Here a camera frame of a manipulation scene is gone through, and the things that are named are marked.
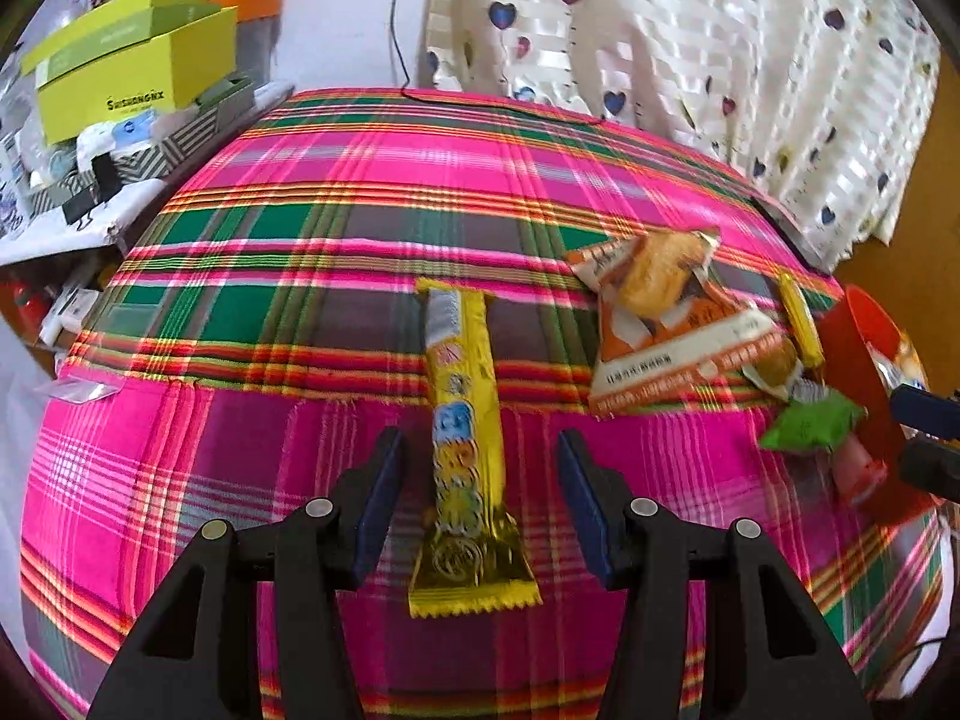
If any yellow potato chips bag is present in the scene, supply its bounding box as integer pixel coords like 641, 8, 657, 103
866, 326, 931, 391

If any black cable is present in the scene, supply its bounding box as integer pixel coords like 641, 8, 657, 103
390, 0, 601, 125

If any green snack packet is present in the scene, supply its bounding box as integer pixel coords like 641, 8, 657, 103
759, 382, 867, 455

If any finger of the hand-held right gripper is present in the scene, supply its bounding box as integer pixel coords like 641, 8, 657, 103
891, 384, 960, 440
898, 441, 960, 503

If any orange and white snack packet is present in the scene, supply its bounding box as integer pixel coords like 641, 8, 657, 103
566, 229, 796, 417

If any heart printed curtain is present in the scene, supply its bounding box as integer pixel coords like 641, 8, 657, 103
424, 0, 942, 275

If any gold wafer bar packet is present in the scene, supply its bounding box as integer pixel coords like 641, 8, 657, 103
407, 277, 542, 620
778, 272, 826, 368

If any striped grey box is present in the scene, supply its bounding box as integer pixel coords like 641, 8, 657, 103
26, 75, 256, 211

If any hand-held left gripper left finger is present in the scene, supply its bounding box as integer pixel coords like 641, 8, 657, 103
86, 426, 410, 720

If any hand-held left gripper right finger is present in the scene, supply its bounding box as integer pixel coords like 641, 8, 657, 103
553, 429, 875, 720

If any lime green cardboard box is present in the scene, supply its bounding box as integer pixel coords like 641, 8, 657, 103
21, 0, 239, 147

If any wooden wardrobe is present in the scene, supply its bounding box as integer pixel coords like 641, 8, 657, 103
832, 75, 960, 391

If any red jelly cup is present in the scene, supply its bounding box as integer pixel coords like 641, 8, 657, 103
829, 431, 890, 507

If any red plastic basket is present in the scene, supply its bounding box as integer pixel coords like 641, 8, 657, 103
816, 285, 938, 530

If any small clear plastic bag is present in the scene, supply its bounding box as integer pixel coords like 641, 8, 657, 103
34, 379, 121, 402

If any black smartphone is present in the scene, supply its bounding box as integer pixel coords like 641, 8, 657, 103
750, 195, 833, 275

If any white side table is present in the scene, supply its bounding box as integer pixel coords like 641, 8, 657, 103
0, 187, 166, 265

